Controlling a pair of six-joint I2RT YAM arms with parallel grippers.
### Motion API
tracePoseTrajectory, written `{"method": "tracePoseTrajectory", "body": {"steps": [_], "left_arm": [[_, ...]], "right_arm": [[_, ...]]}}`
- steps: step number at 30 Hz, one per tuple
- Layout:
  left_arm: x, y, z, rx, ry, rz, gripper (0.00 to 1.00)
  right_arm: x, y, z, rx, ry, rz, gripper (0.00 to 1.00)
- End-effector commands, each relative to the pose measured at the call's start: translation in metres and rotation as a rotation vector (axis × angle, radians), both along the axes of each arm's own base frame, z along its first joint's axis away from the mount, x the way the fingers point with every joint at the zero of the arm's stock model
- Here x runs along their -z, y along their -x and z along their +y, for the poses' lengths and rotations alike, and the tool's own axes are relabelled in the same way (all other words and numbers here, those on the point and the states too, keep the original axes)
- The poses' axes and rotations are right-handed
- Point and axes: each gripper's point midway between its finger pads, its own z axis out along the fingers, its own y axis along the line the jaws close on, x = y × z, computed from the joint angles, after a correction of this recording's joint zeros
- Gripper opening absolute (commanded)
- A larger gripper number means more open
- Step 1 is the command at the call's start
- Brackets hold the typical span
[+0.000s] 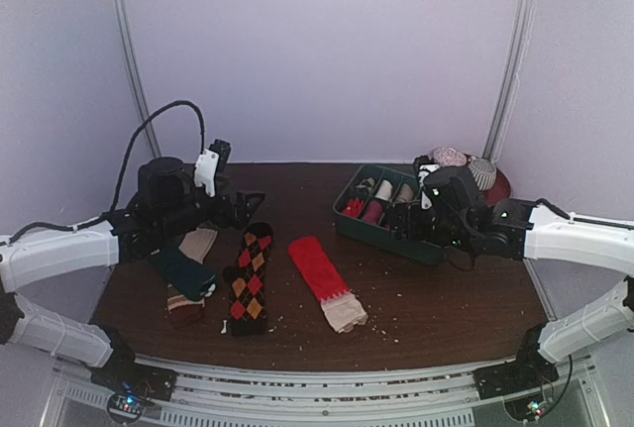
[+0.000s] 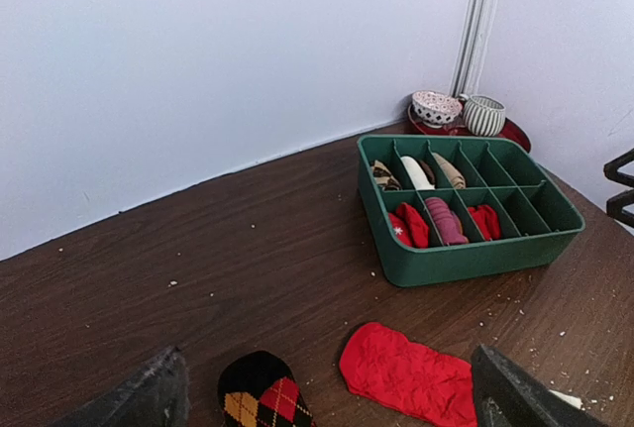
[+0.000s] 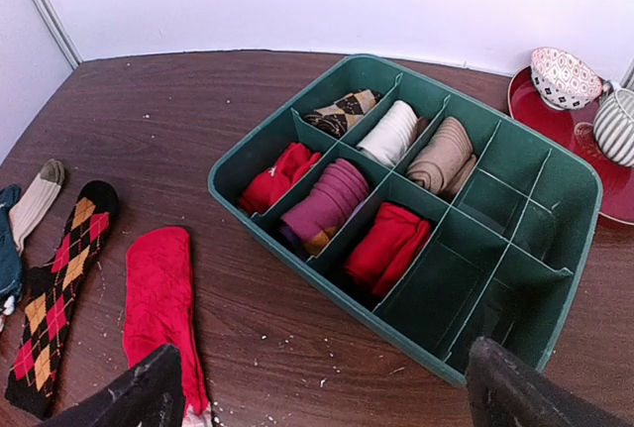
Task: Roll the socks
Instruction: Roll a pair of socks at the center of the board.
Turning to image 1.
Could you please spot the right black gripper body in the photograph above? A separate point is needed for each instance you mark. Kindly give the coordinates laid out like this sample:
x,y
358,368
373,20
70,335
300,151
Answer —
x,y
405,219

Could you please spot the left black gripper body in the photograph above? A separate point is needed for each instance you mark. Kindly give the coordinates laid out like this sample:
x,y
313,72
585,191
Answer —
x,y
221,216

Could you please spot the green divided organizer tray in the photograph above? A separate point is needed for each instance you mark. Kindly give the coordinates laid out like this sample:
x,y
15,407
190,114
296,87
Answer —
x,y
378,235

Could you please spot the black argyle sock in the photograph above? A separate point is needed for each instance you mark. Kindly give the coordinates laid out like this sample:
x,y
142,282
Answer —
x,y
245,280

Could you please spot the red and beige sock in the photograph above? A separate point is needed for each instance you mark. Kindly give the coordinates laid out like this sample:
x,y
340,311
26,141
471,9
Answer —
x,y
341,308

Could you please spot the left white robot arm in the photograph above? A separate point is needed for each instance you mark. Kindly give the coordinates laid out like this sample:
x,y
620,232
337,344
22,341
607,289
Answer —
x,y
173,203

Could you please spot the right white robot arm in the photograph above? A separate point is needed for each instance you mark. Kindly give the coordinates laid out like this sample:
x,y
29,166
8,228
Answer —
x,y
451,212

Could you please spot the tan rolled sock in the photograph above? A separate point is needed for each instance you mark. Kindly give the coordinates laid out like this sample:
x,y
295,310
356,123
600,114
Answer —
x,y
405,194

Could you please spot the maroon rolled sock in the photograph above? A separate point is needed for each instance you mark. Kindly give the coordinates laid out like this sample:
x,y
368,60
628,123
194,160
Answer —
x,y
373,213

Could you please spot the cream rolled sock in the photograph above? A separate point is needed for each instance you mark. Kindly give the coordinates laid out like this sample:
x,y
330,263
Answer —
x,y
384,191

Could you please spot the black beige patterned rolled sock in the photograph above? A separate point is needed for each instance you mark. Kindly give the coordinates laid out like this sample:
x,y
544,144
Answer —
x,y
365,186

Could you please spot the red zigzag rolled sock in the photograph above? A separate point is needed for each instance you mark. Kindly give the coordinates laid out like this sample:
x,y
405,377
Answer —
x,y
354,208

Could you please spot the pink patterned bowl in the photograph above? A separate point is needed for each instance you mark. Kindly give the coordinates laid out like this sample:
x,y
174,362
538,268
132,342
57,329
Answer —
x,y
447,156

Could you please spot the dark teal sock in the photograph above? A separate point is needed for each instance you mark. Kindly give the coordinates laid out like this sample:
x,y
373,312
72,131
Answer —
x,y
189,277

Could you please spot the grey striped cup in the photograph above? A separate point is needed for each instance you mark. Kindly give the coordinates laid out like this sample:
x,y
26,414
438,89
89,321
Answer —
x,y
484,173

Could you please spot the red round plate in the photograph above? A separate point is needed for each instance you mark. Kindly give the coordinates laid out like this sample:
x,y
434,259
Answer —
x,y
500,190

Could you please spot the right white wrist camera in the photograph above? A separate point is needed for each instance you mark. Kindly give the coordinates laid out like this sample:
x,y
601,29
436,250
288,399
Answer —
x,y
423,171

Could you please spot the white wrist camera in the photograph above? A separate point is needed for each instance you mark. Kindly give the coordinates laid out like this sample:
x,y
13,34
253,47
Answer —
x,y
423,171
205,169

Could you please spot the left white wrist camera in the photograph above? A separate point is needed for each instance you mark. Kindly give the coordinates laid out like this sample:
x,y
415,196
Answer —
x,y
205,169

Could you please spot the right aluminium frame post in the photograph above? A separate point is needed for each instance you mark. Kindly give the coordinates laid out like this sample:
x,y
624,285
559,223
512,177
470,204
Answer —
x,y
520,36

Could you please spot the aluminium frame post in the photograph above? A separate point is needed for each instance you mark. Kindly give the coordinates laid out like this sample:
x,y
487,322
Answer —
x,y
520,36
130,60

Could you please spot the left aluminium frame post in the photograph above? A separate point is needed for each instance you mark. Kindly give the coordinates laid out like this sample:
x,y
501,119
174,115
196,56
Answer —
x,y
130,60

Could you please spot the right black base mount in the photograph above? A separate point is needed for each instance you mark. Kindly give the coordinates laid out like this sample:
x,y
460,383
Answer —
x,y
527,389

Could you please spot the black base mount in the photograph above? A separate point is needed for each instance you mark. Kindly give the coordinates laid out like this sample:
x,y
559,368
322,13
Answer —
x,y
527,389
134,391

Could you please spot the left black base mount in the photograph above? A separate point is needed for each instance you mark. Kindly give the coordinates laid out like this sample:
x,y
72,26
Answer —
x,y
134,391

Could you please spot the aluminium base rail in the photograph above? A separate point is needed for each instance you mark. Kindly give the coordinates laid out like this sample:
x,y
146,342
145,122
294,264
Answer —
x,y
217,396

